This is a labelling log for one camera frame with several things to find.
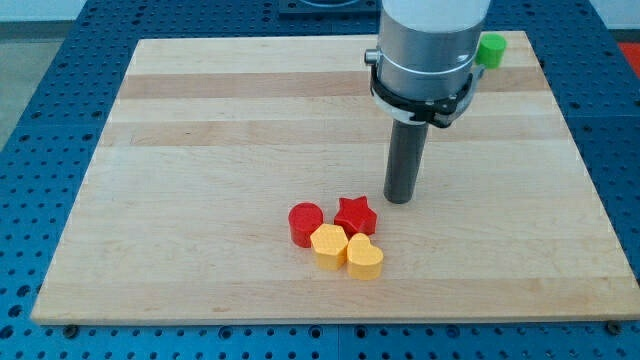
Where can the green cylinder block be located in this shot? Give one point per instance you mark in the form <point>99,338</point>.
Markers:
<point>491,49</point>

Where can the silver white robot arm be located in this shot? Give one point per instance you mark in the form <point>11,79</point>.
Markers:
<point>422,68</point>

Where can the yellow heart block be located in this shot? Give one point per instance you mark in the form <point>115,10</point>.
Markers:
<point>364,259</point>

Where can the light wooden board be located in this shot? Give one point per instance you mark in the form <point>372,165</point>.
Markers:
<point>182,215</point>

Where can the dark grey cylindrical pointer rod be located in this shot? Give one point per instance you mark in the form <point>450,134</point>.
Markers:
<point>404,157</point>

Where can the red cylinder block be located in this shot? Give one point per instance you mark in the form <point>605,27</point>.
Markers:
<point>304,218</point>

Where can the yellow hexagon block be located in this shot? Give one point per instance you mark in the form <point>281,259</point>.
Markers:
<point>329,243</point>

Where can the red star block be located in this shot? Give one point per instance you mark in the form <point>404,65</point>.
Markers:
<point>355,216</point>

